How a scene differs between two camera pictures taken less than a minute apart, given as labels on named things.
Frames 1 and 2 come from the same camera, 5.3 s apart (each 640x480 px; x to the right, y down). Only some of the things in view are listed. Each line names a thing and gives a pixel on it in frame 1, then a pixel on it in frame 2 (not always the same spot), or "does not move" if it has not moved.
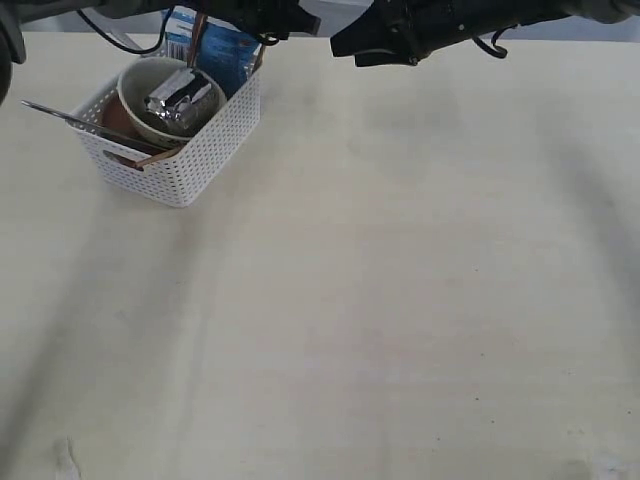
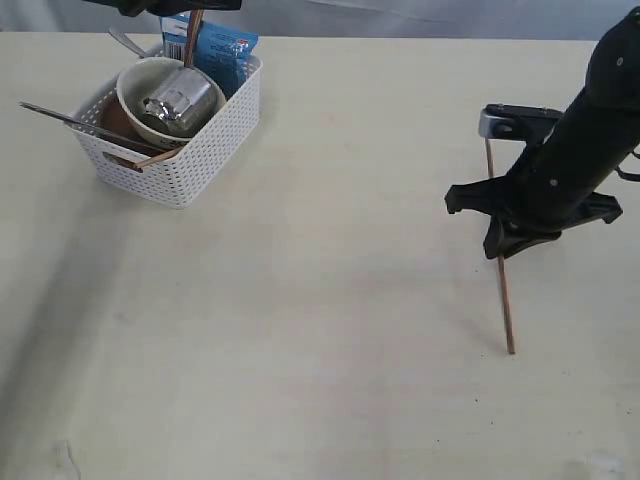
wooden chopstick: x=259 y=59 → x=500 y=263
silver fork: x=125 y=40 does not move
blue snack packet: x=227 y=52 does not move
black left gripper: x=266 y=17 → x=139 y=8
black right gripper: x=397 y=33 → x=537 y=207
